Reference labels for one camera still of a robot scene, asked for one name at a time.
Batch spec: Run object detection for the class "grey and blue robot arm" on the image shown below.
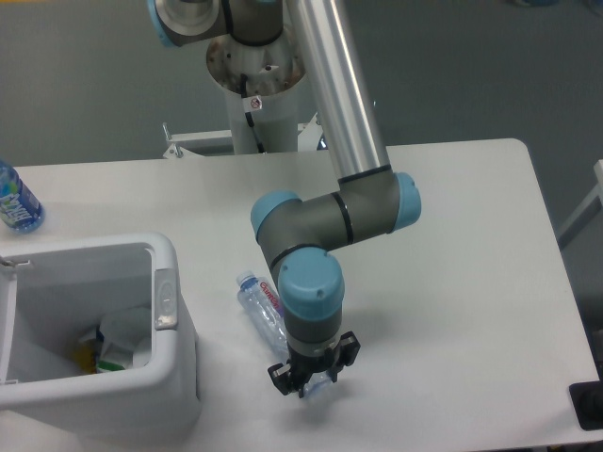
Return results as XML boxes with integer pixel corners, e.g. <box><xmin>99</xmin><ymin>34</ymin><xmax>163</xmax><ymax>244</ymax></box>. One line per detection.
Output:
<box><xmin>147</xmin><ymin>1</ymin><xmax>421</xmax><ymax>396</ymax></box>

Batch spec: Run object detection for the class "blue labelled drink bottle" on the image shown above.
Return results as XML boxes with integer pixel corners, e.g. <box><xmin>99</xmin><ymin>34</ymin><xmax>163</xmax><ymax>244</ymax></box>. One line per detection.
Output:
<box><xmin>1</xmin><ymin>161</ymin><xmax>45</xmax><ymax>234</ymax></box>

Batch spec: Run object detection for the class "black clamp at table edge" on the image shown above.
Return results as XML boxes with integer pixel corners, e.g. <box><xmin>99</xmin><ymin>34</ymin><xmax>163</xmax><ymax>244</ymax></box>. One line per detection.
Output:
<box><xmin>569</xmin><ymin>380</ymin><xmax>602</xmax><ymax>431</ymax></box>

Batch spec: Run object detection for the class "black cable on pedestal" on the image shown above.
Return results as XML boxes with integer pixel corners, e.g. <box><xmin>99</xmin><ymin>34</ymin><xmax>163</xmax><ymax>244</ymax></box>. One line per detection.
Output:
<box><xmin>239</xmin><ymin>73</ymin><xmax>266</xmax><ymax>154</ymax></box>

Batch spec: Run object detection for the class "clear plastic water bottle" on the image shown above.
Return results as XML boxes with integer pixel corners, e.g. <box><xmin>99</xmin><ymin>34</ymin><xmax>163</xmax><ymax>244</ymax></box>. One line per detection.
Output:
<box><xmin>236</xmin><ymin>271</ymin><xmax>333</xmax><ymax>397</ymax></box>

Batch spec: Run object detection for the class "white metal base frame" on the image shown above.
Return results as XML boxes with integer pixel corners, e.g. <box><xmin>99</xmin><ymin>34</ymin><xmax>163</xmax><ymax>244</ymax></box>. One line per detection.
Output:
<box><xmin>162</xmin><ymin>113</ymin><xmax>328</xmax><ymax>159</ymax></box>

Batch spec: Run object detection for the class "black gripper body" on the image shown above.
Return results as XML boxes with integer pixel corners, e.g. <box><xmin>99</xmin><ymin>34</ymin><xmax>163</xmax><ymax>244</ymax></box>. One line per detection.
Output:
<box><xmin>287</xmin><ymin>345</ymin><xmax>340</xmax><ymax>384</ymax></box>

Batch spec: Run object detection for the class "white frame at right edge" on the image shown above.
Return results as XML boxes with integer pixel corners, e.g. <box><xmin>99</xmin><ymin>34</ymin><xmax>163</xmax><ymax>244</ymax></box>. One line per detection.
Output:
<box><xmin>557</xmin><ymin>159</ymin><xmax>602</xmax><ymax>250</ymax></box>

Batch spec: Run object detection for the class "white paper carton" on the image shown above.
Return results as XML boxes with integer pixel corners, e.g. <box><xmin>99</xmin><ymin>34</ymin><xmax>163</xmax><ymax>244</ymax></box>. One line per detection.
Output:
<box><xmin>96</xmin><ymin>307</ymin><xmax>152</xmax><ymax>373</ymax></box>

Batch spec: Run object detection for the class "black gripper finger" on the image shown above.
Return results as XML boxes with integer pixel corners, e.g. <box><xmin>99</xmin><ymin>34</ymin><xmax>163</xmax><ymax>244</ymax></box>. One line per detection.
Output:
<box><xmin>268</xmin><ymin>361</ymin><xmax>306</xmax><ymax>398</ymax></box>
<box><xmin>328</xmin><ymin>331</ymin><xmax>361</xmax><ymax>382</ymax></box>

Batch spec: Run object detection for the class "white plastic trash can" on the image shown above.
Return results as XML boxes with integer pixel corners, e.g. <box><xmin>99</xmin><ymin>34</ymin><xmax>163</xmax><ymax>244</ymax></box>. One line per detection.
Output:
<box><xmin>1</xmin><ymin>233</ymin><xmax>201</xmax><ymax>435</ymax></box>

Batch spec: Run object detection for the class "trash inside the can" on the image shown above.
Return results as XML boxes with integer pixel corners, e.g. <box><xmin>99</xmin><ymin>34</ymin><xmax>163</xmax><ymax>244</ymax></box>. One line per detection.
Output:
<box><xmin>71</xmin><ymin>328</ymin><xmax>104</xmax><ymax>374</ymax></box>

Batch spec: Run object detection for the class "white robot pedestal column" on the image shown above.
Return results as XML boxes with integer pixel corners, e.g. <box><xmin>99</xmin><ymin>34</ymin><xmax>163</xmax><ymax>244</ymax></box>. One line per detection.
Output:
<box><xmin>206</xmin><ymin>26</ymin><xmax>305</xmax><ymax>154</ymax></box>

